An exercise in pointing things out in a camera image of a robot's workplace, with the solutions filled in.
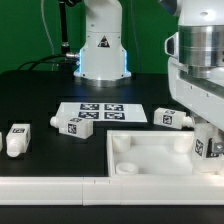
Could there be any white square table top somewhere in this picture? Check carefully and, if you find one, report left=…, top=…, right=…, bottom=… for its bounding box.
left=107, top=130, right=224, bottom=176

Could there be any black pole with clamp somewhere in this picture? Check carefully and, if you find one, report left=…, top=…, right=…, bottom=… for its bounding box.
left=58, top=0, right=82, bottom=54

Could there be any white front fence rail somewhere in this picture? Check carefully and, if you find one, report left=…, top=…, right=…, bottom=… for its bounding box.
left=0, top=176, right=224, bottom=206

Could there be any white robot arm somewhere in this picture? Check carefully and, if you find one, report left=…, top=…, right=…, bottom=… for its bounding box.
left=74, top=0, right=224, bottom=158

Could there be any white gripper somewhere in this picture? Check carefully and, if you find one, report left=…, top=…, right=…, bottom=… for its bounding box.
left=164, top=32, right=224, bottom=158

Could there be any black cable bundle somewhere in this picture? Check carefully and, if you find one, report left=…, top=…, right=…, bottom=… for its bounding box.
left=17, top=53, right=81, bottom=72

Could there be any white hanging cable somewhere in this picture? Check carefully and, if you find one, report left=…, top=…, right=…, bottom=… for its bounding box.
left=40, top=0, right=56, bottom=72

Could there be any white sheet with markers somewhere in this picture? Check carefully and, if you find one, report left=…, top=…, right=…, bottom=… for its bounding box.
left=56, top=102, right=147, bottom=123

